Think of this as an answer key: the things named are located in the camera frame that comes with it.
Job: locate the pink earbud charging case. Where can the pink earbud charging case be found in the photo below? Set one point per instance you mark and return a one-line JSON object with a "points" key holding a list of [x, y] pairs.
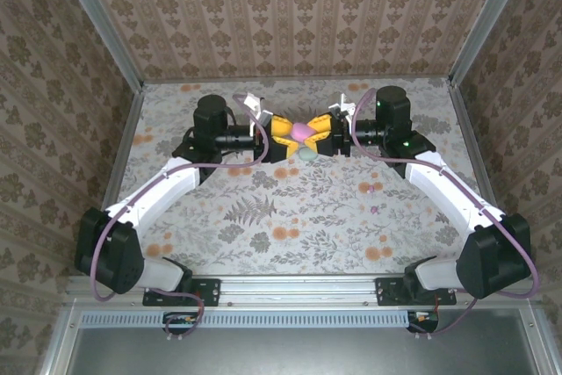
{"points": [[302, 131]]}

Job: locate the mint green earbud charging case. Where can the mint green earbud charging case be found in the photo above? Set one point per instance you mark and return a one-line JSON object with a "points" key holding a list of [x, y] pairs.
{"points": [[306, 155]]}

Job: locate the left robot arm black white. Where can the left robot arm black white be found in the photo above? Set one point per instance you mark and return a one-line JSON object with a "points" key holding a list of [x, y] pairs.
{"points": [[149, 199]]}

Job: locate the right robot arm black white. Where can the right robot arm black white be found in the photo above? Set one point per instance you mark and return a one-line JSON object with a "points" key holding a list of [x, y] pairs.
{"points": [[492, 261]]}

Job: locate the floral patterned table cloth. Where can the floral patterned table cloth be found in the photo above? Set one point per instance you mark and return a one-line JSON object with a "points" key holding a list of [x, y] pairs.
{"points": [[307, 225]]}

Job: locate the black wiring terminal box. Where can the black wiring terminal box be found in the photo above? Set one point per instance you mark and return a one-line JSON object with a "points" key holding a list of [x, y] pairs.
{"points": [[172, 326], [421, 326]]}

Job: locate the grey sheet metal panel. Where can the grey sheet metal panel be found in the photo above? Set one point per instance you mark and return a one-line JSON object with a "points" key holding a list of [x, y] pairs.
{"points": [[285, 353]]}

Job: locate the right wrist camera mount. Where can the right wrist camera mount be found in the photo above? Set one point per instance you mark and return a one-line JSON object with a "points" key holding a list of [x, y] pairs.
{"points": [[336, 111]]}

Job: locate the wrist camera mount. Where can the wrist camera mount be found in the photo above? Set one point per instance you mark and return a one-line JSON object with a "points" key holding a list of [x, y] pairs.
{"points": [[263, 117], [336, 111]]}

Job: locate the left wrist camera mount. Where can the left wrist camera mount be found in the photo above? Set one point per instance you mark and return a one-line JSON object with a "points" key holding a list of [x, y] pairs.
{"points": [[263, 117]]}

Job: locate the aluminium side rail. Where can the aluminium side rail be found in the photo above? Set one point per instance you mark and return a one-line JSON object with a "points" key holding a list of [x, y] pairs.
{"points": [[120, 151], [472, 138]]}

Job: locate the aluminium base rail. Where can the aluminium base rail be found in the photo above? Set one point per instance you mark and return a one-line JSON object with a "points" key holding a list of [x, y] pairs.
{"points": [[298, 289]]}

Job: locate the aluminium frame post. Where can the aluminium frame post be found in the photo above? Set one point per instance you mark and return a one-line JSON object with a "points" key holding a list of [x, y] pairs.
{"points": [[100, 23], [488, 19]]}

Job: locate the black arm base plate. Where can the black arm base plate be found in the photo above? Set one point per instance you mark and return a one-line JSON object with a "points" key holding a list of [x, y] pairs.
{"points": [[384, 291], [211, 291]]}

